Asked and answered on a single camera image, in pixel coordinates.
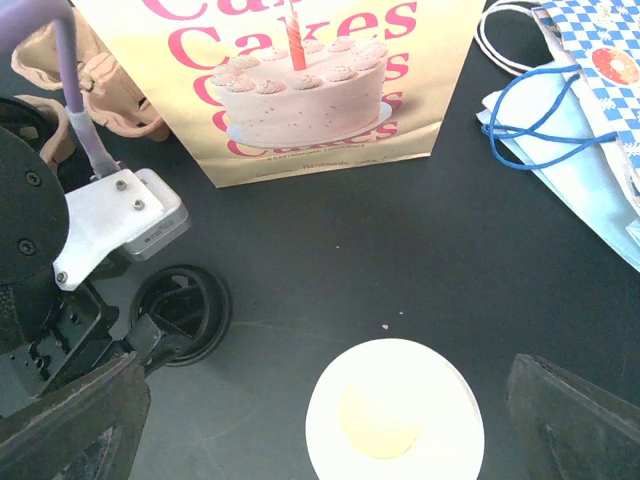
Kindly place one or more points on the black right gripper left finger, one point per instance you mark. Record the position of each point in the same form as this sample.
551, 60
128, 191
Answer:
89, 429

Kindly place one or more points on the cream pink Cakes paper bag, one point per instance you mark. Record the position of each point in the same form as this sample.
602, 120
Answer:
262, 90

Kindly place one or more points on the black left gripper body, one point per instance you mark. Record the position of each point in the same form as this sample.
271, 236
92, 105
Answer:
54, 337

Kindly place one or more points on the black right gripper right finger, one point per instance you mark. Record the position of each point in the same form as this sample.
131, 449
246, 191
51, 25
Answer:
568, 427

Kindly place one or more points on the light blue paper bag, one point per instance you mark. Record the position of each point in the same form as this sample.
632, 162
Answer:
536, 124

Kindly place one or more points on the blue checkered bakery paper bag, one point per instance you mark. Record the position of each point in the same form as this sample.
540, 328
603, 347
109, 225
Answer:
601, 39

